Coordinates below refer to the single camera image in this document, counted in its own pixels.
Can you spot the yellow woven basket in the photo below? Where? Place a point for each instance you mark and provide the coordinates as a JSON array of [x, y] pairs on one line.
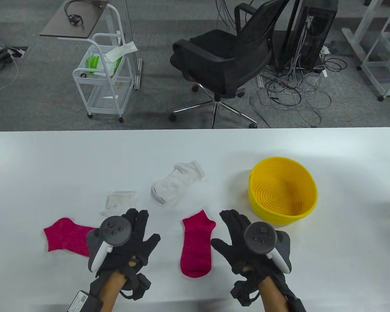
[[279, 195]]

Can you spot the person's right hand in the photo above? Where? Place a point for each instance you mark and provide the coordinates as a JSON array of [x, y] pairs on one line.
[[237, 253]]

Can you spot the white desk frame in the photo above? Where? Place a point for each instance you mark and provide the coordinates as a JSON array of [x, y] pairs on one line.
[[352, 40]]

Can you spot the black computer tower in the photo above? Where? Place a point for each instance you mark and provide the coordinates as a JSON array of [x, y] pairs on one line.
[[318, 32]]

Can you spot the floor socket box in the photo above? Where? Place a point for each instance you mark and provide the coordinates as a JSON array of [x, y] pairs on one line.
[[18, 52]]

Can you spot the brown top side table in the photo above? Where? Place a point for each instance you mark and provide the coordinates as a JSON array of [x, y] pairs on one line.
[[58, 27]]

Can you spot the pink sock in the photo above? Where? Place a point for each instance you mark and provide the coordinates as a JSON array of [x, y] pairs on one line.
[[65, 237], [196, 247]]

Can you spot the person's right forearm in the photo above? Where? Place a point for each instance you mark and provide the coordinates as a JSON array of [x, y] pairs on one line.
[[273, 297]]

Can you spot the small black wrist module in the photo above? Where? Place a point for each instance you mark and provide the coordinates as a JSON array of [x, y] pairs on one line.
[[141, 286], [242, 292]]

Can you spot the sheer white sock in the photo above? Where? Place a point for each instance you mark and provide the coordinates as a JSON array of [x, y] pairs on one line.
[[117, 200]]

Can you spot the black labelled wrist box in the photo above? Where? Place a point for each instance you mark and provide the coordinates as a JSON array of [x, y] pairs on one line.
[[295, 302], [81, 300]]

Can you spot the person's left hand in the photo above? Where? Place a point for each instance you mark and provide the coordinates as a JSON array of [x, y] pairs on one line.
[[136, 247]]

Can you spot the white metal rack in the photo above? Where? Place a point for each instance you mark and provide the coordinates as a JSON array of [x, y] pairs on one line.
[[372, 79]]

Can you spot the grey white hand controller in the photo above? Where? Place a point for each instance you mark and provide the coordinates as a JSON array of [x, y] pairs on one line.
[[114, 230], [260, 238]]

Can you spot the thick white sock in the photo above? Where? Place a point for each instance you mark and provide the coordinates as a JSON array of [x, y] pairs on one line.
[[175, 183]]

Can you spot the grey metal stand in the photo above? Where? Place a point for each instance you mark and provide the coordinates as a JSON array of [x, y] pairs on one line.
[[138, 74]]

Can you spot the green white packet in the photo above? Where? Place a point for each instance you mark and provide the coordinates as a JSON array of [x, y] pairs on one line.
[[92, 63]]

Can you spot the person's left forearm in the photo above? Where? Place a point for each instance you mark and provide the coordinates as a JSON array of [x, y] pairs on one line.
[[112, 292]]

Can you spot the white power strip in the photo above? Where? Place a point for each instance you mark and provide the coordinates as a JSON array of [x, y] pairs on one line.
[[325, 50]]

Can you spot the black office chair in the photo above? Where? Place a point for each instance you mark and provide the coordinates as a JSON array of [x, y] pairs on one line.
[[221, 61]]

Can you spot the white cloth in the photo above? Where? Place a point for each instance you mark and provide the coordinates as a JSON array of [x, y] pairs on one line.
[[123, 49]]

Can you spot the white rolling cart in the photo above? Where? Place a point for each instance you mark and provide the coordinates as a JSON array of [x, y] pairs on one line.
[[107, 100]]

